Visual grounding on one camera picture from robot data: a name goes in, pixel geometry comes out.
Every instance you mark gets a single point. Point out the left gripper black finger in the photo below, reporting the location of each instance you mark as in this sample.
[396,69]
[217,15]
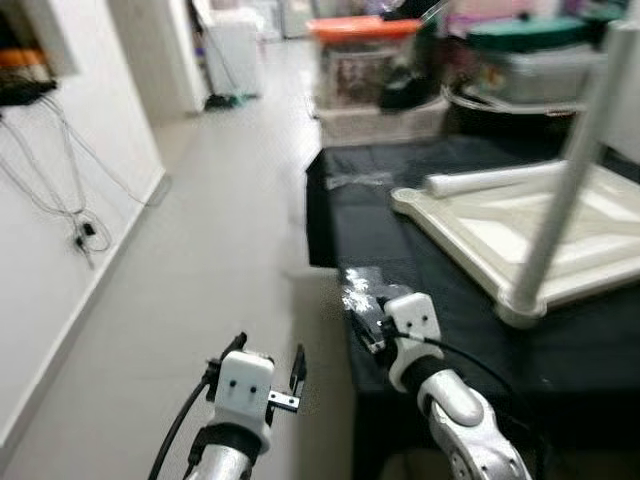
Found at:
[298,370]
[233,347]

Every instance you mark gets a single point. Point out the white plastic table leg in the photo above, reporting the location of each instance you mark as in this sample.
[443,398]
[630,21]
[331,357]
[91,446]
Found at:
[575,170]
[490,181]

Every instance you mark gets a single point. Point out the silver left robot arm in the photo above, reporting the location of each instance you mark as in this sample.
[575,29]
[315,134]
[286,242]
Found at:
[225,460]

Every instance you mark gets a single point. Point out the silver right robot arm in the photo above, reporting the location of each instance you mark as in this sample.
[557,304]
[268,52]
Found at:
[465,430]

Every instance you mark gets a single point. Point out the white plastic children table top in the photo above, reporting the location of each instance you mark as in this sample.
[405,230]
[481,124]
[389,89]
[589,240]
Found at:
[480,230]

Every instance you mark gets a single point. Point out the clear tape patch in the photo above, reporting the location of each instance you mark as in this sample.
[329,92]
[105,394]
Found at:
[362,285]

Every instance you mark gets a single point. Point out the clear plastic wrap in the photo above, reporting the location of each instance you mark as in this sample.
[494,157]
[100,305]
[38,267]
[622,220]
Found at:
[360,181]

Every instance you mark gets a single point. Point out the grey cloth covered ledge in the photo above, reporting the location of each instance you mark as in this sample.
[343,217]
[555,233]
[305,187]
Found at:
[380,125]

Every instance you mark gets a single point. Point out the shiny black plastic bag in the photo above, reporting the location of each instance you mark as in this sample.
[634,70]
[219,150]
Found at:
[410,85]

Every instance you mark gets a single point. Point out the black round basin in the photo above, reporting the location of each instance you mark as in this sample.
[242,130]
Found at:
[470,100]

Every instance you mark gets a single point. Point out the mop with green head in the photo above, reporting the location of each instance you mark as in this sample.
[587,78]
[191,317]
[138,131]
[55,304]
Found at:
[230,100]

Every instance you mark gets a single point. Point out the clear box with orange lid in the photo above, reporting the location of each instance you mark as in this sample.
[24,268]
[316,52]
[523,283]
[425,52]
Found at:
[355,70]

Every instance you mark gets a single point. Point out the white appliance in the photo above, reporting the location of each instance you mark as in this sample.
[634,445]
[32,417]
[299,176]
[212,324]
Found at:
[235,55]

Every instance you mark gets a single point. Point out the clear plastic storage box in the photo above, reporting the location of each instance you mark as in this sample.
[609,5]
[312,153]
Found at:
[545,75]

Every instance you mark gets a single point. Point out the dark green round lid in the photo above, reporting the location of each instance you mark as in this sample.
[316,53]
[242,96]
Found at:
[530,32]

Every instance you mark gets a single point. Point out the black wifi router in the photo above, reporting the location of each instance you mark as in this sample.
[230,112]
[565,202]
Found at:
[20,92]

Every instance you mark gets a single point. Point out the pink plastic container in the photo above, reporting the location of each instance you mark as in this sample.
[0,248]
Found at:
[490,10]

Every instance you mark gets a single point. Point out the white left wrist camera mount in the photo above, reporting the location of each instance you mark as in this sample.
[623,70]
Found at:
[245,395]

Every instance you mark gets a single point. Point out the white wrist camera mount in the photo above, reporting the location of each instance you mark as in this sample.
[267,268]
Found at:
[245,395]
[413,330]

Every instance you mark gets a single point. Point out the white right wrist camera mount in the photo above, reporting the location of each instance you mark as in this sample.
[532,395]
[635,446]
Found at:
[413,330]

